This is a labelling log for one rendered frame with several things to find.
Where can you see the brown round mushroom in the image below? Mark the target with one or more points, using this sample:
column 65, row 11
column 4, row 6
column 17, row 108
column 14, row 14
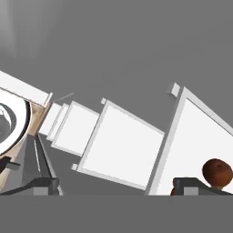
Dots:
column 217, row 171

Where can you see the white round bowl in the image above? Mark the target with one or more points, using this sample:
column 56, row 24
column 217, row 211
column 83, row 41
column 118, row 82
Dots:
column 22, row 121

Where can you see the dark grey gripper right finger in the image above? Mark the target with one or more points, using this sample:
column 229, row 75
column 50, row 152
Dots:
column 185, row 183

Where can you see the white flat cupboard panel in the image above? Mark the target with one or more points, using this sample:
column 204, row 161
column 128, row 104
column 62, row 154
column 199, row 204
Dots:
column 21, row 88

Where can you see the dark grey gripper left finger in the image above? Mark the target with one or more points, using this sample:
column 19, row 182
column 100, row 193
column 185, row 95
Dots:
column 45, row 183

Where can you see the grey appliance front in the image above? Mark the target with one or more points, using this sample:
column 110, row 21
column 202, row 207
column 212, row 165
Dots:
column 30, row 160

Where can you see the narrow white cupboard door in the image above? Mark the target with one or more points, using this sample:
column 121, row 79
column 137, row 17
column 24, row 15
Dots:
column 59, row 121
column 50, row 119

